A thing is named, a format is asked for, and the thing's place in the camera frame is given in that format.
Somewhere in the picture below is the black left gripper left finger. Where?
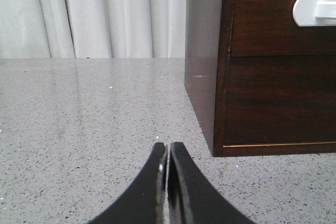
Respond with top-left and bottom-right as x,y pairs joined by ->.
90,143 -> 167,223

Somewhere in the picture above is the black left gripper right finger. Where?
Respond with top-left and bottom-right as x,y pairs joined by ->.
167,142 -> 253,223

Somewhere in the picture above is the white drawer handle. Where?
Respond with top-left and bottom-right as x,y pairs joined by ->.
292,0 -> 335,27

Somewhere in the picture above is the dark wooden drawer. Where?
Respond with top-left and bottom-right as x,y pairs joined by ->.
224,56 -> 335,144
232,0 -> 335,57

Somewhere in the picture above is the dark wooden drawer cabinet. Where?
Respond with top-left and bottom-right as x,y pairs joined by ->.
185,0 -> 335,156

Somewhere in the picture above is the white curtain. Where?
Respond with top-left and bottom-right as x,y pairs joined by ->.
1,0 -> 186,59

